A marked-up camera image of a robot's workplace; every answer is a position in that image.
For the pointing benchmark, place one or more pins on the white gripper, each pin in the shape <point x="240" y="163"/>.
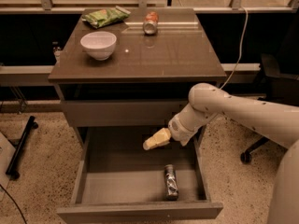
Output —
<point x="177" y="129"/>

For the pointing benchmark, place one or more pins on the open grey middle drawer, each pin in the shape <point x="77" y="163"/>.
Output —
<point x="119" y="181"/>

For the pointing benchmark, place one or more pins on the orange soda can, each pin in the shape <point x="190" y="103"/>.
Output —
<point x="150" y="24"/>

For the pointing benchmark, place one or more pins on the black stand leg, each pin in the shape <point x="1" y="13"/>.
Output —
<point x="12" y="167"/>

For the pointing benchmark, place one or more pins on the closed grey top drawer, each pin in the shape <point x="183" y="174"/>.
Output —
<point x="120" y="113"/>

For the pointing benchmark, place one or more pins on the silver blue redbull can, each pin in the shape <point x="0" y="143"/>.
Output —
<point x="170" y="183"/>

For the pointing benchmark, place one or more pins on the grey drawer cabinet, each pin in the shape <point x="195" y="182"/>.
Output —
<point x="159" y="67"/>

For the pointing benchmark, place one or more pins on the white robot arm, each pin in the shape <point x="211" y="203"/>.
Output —
<point x="205" y="102"/>

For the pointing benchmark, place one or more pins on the white ceramic bowl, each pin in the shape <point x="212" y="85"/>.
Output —
<point x="99" y="45"/>

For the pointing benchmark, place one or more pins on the green chip bag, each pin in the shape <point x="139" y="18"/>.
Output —
<point x="104" y="17"/>

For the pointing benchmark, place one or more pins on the black office chair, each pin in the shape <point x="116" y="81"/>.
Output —
<point x="277" y="114"/>

